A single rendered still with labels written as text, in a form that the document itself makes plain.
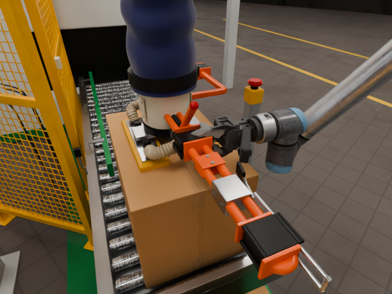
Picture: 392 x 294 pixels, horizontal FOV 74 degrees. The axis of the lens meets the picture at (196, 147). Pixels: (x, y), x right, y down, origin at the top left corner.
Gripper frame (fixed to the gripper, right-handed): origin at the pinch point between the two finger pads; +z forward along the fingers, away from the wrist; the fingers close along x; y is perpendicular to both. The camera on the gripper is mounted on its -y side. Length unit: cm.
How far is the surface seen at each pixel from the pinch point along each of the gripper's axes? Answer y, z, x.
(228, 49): 269, -158, -52
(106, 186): 54, 27, -54
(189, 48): 19.5, -5.7, 20.8
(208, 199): -4.6, -2.4, -16.8
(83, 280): 42, 51, -109
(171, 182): 2.4, 6.8, -12.8
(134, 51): 23.1, 9.7, 20.4
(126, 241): 18, 23, -54
